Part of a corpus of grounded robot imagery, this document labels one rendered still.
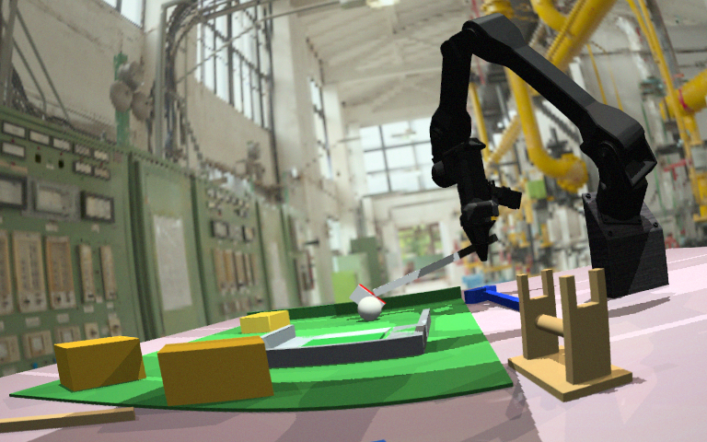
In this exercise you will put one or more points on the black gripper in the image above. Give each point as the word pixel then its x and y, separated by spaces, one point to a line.
pixel 476 211

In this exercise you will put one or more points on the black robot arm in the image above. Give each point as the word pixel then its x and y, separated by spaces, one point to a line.
pixel 612 139

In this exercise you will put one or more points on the brown rectangular block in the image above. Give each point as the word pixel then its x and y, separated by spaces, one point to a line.
pixel 95 363
pixel 217 370

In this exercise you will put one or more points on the white golf ball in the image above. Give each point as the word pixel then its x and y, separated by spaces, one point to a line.
pixel 369 308

